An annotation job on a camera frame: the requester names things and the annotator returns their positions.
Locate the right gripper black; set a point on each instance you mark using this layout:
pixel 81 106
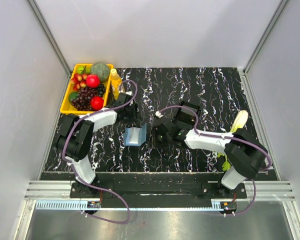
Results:
pixel 155 131

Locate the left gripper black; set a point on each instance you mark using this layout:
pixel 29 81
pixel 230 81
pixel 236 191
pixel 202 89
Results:
pixel 134 107

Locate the blue card holder wallet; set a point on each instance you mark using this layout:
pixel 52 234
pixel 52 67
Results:
pixel 135 136

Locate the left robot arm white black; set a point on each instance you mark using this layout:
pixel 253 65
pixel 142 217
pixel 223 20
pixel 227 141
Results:
pixel 74 138

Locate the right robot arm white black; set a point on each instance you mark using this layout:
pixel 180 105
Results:
pixel 247 156

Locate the red apple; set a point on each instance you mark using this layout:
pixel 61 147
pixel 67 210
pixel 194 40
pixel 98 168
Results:
pixel 97 103

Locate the yellow juice bottle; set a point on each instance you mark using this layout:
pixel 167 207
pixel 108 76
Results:
pixel 116 83

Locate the dark purple grape bunch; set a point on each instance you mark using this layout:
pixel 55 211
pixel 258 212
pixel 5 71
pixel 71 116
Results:
pixel 82 102

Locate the green melon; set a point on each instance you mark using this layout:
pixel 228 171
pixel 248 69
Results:
pixel 102 70

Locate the green avocado fruit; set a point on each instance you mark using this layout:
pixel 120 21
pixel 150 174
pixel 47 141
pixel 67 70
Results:
pixel 73 95

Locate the small red fruit cluster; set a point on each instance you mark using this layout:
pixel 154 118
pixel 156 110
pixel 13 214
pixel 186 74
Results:
pixel 78 81

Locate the yellow plastic tray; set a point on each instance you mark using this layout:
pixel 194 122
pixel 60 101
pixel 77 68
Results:
pixel 67 108

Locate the green lime fruit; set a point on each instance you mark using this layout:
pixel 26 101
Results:
pixel 81 69

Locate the white celery stalk with leaves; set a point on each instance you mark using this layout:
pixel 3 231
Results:
pixel 239 123

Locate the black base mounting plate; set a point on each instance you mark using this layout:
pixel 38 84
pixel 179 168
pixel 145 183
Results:
pixel 204 185

